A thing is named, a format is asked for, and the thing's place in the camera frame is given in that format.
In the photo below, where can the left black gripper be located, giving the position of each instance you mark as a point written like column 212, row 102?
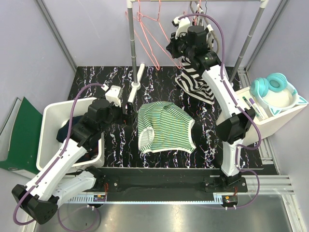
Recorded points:
column 130, row 121

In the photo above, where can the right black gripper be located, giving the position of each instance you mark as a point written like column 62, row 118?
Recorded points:
column 171, row 46

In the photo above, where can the green white striped tank top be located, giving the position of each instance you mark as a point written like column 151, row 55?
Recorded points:
column 163, row 126

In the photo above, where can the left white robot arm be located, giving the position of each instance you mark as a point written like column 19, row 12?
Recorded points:
column 42, row 196

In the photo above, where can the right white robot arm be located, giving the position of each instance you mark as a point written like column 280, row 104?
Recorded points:
column 236, row 119

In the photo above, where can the grey padded hanger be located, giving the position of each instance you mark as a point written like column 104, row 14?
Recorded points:
column 211, row 39

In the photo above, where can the black white striped garment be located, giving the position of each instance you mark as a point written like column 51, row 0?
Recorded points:
column 193, row 84

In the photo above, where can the white grey clothes rack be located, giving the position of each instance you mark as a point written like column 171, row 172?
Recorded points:
column 137, row 73

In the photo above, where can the navy blue shirt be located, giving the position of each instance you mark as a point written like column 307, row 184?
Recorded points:
column 63, row 131

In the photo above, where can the white laundry bin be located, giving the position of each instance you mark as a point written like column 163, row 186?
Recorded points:
column 55, row 116

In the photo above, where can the teal cat ear headphones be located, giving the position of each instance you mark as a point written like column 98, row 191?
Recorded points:
column 275, row 94

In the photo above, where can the purple marker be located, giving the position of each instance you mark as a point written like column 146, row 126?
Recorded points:
column 256, row 108

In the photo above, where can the white storage box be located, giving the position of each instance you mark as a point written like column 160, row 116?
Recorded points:
column 270, row 124

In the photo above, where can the green binder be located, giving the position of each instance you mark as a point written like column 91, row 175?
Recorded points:
column 24, row 139

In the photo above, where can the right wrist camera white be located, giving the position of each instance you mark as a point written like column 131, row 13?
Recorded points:
column 183, row 24

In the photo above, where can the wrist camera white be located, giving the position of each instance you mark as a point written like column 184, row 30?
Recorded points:
column 113, row 95
column 183, row 24

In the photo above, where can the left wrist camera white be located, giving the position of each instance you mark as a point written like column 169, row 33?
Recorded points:
column 113, row 95

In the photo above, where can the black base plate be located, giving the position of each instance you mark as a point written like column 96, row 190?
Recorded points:
column 164, row 185

